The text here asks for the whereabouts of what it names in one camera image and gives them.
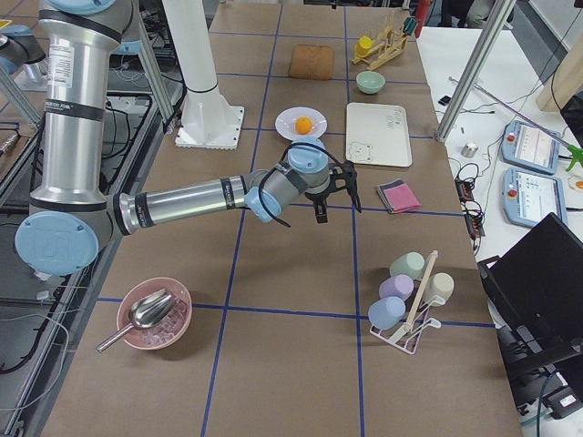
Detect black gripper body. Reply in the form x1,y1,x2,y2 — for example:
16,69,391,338
304,160,356,205

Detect orange fruit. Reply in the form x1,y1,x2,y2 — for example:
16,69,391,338
295,117,313,135

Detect white round plate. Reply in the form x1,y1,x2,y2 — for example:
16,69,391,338
275,107,328,140

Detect cream bear tray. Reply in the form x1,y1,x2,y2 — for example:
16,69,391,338
345,102,413,168

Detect grey cloth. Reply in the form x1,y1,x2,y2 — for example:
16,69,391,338
377,180,408,211

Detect pink cloth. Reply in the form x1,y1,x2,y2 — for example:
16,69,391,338
382,184,421,213

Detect green bowl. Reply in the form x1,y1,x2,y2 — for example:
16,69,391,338
355,71,386,95

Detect green cup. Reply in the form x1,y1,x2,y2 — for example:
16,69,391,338
389,252,425,280

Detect purple cup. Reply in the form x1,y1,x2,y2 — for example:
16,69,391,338
379,274,414,300

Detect wooden cutting board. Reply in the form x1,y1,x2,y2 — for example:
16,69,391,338
288,45,334,81

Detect blue cup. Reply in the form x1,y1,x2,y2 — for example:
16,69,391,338
368,296,405,330

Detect beige cup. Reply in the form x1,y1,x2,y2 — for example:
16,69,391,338
424,272,455,301

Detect yellow mug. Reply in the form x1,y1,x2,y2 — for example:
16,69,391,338
354,36,373,57

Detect wooden drying rack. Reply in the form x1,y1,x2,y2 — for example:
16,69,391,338
351,12,418,71

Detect upper teach pendant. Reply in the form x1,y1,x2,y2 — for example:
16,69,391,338
501,120,560,175

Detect teach pendant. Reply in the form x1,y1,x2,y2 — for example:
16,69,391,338
501,120,560,175
502,168,568,228

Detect lower teach pendant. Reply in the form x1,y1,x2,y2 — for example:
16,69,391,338
502,168,568,228

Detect metal scoop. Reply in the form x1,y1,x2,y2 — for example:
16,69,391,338
96,289,177,353

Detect pink bowl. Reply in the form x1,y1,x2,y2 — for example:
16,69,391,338
117,277,193,351

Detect black laptop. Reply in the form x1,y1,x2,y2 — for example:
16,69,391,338
478,213,582,386

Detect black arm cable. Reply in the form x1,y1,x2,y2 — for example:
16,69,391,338
254,143,352,229

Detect wooden rack handle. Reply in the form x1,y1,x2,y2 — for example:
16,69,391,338
404,250,439,332

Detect white wire cup rack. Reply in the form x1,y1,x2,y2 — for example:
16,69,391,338
369,296,446,355

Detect aluminium frame post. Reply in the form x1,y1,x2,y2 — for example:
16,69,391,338
435,0,516,143

